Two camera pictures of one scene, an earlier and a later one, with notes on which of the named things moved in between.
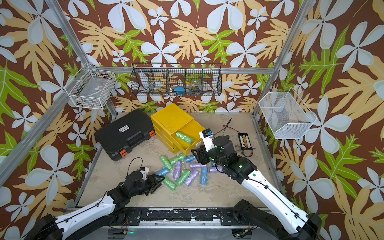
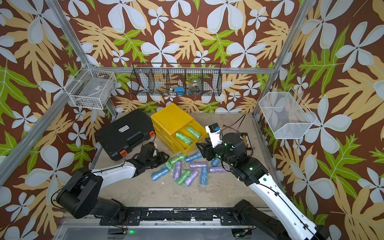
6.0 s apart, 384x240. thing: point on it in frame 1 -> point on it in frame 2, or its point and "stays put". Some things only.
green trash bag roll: [180, 157] stays put
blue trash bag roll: [203, 176] stays put
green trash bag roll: [185, 174] stays put
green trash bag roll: [170, 183] -> [195, 133]
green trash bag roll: [185, 138] stays put
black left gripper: [154, 183] -> [162, 158]
